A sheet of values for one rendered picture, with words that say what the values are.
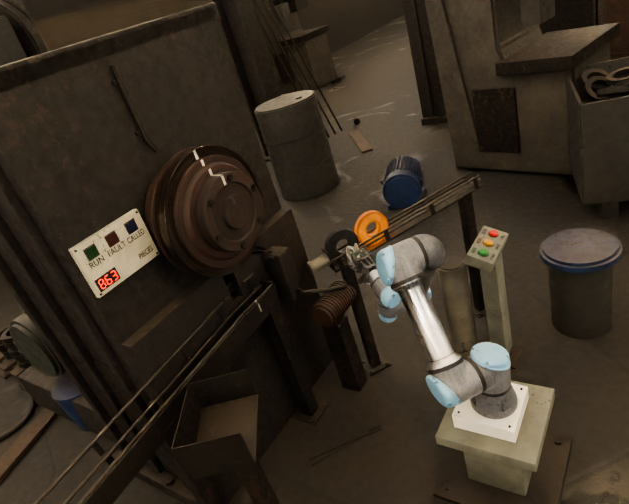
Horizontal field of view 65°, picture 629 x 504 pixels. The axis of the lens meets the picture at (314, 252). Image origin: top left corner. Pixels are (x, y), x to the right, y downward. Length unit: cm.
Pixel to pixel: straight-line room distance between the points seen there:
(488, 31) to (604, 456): 283
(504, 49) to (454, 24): 41
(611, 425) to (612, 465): 18
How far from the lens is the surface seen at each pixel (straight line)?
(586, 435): 222
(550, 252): 240
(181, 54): 198
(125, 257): 174
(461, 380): 162
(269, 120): 448
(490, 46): 398
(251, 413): 168
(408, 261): 158
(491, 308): 231
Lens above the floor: 172
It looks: 28 degrees down
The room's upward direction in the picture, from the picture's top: 18 degrees counter-clockwise
